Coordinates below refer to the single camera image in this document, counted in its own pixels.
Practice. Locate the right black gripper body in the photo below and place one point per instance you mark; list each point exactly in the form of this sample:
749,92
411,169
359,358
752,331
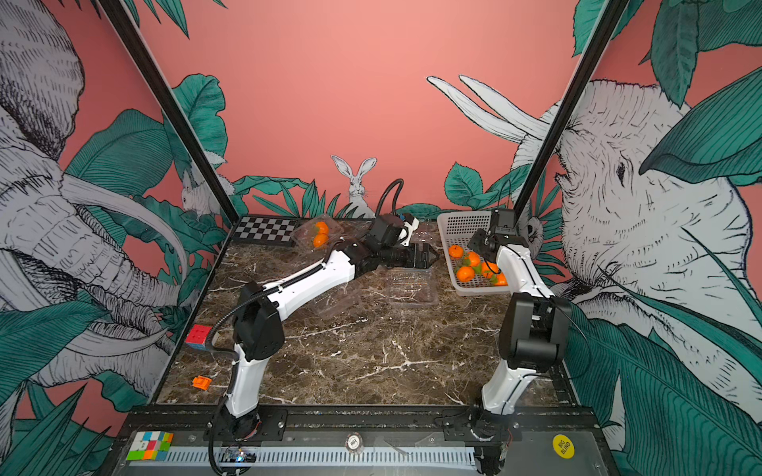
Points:
482,240

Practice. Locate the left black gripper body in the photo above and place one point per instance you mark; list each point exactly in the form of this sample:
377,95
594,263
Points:
405,257

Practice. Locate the orange container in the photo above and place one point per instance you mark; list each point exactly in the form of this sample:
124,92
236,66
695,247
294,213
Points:
498,280
472,259
320,240
456,252

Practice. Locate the orange with leaf centre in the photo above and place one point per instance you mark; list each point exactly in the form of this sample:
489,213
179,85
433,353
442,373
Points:
487,271

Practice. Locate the clear clamshell container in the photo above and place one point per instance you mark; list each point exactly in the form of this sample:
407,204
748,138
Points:
316,233
428,232
411,288
357,293

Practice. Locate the white perforated plastic basket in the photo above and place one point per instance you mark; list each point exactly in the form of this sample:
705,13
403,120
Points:
513,261

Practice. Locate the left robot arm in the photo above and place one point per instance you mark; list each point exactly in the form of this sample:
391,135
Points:
252,332

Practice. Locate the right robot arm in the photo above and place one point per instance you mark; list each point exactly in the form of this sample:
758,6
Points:
534,334

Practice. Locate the black white checkerboard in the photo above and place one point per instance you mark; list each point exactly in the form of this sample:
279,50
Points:
266,230

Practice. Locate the yellow round sticker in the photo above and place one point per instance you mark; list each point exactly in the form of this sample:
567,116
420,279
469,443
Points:
563,446

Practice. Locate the rubik cube on table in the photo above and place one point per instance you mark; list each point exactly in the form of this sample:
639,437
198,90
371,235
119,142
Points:
197,335

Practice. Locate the small orange block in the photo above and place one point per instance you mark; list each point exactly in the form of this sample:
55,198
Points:
202,383

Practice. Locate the colourful rubik cube front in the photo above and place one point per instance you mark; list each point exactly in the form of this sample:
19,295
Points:
150,446

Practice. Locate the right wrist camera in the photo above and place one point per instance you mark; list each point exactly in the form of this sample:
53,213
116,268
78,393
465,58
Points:
503,221

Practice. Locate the white slotted cable duct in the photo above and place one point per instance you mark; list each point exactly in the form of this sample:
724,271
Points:
304,456

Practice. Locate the right black frame post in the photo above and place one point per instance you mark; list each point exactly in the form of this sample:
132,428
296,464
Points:
599,39

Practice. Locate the black frame post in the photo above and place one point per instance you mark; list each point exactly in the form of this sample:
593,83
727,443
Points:
127,31
599,39

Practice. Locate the left black frame post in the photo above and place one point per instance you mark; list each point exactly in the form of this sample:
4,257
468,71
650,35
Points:
127,31

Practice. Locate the black front rail frame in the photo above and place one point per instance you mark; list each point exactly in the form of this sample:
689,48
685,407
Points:
518,444

